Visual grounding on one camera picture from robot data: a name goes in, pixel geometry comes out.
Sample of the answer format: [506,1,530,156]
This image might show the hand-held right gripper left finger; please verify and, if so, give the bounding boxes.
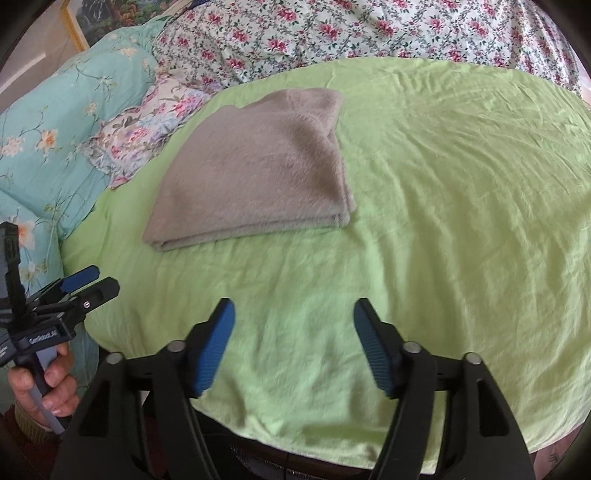
[50,298,237,480]

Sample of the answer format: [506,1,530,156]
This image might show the light green bed sheet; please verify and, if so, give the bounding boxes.
[60,58,591,476]

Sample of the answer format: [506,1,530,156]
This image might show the beige knitted sweater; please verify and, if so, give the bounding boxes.
[141,88,359,253]

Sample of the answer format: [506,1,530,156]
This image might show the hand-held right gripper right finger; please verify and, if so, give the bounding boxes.
[353,298,536,480]

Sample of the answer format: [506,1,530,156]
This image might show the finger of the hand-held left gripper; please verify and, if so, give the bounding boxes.
[59,265,100,294]
[69,276,121,319]

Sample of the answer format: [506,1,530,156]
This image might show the framed wall picture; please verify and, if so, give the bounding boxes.
[59,0,114,52]

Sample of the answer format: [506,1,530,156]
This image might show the pastel floral pillow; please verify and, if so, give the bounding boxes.
[78,76,223,191]

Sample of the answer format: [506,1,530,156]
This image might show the turquoise floral pillow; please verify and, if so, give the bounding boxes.
[0,14,170,297]

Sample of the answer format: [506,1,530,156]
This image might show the pink floral quilt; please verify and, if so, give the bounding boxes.
[152,0,583,99]

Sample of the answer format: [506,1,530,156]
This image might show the dark red clothing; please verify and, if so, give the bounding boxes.
[0,408,65,480]

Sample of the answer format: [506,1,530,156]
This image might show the person's left hand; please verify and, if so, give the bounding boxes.
[8,343,81,421]

